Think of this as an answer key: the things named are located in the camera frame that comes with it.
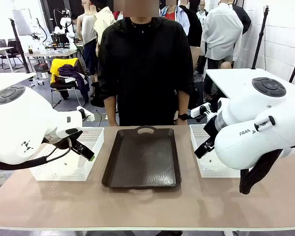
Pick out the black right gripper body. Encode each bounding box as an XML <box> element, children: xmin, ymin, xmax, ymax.
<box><xmin>203</xmin><ymin>115</ymin><xmax>227</xmax><ymax>139</ymax></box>

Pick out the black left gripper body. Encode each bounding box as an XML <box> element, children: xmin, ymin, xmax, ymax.
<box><xmin>44</xmin><ymin>131</ymin><xmax>83</xmax><ymax>150</ymax></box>

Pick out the person's right forearm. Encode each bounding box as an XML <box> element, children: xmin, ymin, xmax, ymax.
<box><xmin>104</xmin><ymin>94</ymin><xmax>118</xmax><ymax>118</ymax></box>

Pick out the person's left forearm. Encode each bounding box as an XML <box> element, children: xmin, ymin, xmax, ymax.
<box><xmin>177</xmin><ymin>89</ymin><xmax>189</xmax><ymax>115</ymax></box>

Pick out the person's right hand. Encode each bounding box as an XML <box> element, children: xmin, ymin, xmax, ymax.
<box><xmin>108</xmin><ymin>115</ymin><xmax>120</xmax><ymax>127</ymax></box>

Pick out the white perforated plastic basket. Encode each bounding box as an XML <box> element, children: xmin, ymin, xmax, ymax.
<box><xmin>189</xmin><ymin>124</ymin><xmax>242</xmax><ymax>178</ymax></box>
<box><xmin>29</xmin><ymin>127</ymin><xmax>105</xmax><ymax>182</ymax></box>

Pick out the dark brown plastic tray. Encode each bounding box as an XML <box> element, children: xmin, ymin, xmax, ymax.
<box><xmin>101</xmin><ymin>125</ymin><xmax>182</xmax><ymax>189</ymax></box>

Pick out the dark purple cloth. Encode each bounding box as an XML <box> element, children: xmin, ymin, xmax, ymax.
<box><xmin>58</xmin><ymin>64</ymin><xmax>90</xmax><ymax>99</ymax></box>

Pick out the yellow cloth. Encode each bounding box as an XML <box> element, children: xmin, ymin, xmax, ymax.
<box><xmin>50</xmin><ymin>58</ymin><xmax>79</xmax><ymax>83</ymax></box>

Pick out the person's black jacket torso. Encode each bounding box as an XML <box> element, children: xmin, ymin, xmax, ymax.
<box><xmin>97</xmin><ymin>16</ymin><xmax>194</xmax><ymax>126</ymax></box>

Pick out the cluttered background table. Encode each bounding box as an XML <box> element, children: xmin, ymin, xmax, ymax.
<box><xmin>23</xmin><ymin>46</ymin><xmax>78</xmax><ymax>65</ymax></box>

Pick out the mannequin in white shirt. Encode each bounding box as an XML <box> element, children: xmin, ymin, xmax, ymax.
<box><xmin>202</xmin><ymin>1</ymin><xmax>244</xmax><ymax>69</ymax></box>

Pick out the black tripod stand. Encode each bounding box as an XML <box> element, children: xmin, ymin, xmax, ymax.
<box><xmin>8</xmin><ymin>17</ymin><xmax>30</xmax><ymax>74</ymax></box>
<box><xmin>251</xmin><ymin>5</ymin><xmax>271</xmax><ymax>70</ymax></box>

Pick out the black office chair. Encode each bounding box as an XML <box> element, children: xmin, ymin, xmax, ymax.
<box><xmin>0</xmin><ymin>38</ymin><xmax>24</xmax><ymax>70</ymax></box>

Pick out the mannequin in white tank top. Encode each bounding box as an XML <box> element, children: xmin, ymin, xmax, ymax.
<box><xmin>76</xmin><ymin>0</ymin><xmax>98</xmax><ymax>83</ymax></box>

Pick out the mannequin in blue jacket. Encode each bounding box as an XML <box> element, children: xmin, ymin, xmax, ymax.
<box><xmin>159</xmin><ymin>4</ymin><xmax>190</xmax><ymax>35</ymax></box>

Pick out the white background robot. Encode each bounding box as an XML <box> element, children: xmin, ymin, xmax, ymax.
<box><xmin>53</xmin><ymin>8</ymin><xmax>76</xmax><ymax>45</ymax></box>

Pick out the white light panel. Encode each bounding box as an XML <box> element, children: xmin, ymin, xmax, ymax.
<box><xmin>12</xmin><ymin>8</ymin><xmax>33</xmax><ymax>36</ymax></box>

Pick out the mannequin in cream jacket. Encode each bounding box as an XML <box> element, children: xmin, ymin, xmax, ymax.
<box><xmin>93</xmin><ymin>6</ymin><xmax>117</xmax><ymax>46</ymax></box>

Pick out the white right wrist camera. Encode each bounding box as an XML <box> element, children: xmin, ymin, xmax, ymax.
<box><xmin>190</xmin><ymin>102</ymin><xmax>212</xmax><ymax>121</ymax></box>

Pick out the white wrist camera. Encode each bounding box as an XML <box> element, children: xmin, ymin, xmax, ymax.
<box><xmin>190</xmin><ymin>102</ymin><xmax>212</xmax><ymax>121</ymax></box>
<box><xmin>76</xmin><ymin>105</ymin><xmax>95</xmax><ymax>122</ymax></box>

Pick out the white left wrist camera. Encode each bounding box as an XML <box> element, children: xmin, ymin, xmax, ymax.
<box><xmin>76</xmin><ymin>105</ymin><xmax>95</xmax><ymax>122</ymax></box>

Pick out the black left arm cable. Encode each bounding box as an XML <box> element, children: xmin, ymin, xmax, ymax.
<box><xmin>0</xmin><ymin>138</ymin><xmax>73</xmax><ymax>171</ymax></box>

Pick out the metal frame chair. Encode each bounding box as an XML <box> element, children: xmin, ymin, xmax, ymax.
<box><xmin>50</xmin><ymin>58</ymin><xmax>89</xmax><ymax>109</ymax></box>

